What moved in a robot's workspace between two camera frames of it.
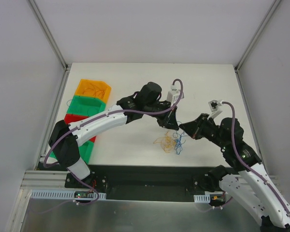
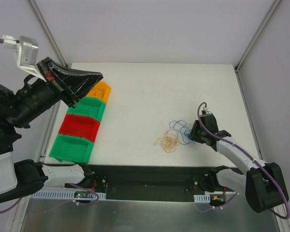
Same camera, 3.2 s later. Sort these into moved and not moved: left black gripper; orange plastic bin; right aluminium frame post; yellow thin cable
Moved: left black gripper
Not moved: orange plastic bin; yellow thin cable; right aluminium frame post
